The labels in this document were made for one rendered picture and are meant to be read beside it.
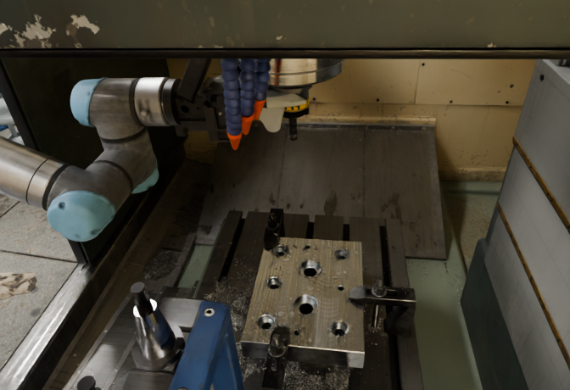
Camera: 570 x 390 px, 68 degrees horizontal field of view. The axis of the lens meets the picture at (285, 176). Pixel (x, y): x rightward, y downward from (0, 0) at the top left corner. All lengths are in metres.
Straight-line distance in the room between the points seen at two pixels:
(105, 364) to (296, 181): 0.89
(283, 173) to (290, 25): 1.42
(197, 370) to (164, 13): 0.40
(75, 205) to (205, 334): 0.24
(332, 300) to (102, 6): 0.73
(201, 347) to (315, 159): 1.22
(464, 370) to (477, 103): 0.98
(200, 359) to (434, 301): 0.98
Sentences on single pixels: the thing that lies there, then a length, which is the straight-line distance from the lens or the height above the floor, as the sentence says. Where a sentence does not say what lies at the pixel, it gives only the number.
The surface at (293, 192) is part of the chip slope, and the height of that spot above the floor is 0.72.
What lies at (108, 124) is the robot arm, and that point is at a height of 1.40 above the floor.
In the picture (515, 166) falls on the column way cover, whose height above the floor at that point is 1.19.
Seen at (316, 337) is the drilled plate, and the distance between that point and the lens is 0.84.
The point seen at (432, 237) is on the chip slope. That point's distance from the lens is 1.57.
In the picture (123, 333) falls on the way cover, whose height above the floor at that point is 0.71.
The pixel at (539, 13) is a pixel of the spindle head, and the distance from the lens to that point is 0.27.
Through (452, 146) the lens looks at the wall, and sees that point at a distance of 1.88.
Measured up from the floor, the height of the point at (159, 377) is 1.22.
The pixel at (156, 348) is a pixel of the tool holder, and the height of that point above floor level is 1.24.
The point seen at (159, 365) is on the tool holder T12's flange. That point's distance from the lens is 0.56.
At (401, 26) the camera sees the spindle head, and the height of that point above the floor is 1.62.
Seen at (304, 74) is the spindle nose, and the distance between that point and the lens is 0.54.
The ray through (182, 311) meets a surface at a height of 1.22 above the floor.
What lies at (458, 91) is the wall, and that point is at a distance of 1.76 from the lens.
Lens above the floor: 1.68
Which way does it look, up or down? 34 degrees down
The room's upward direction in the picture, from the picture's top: 3 degrees counter-clockwise
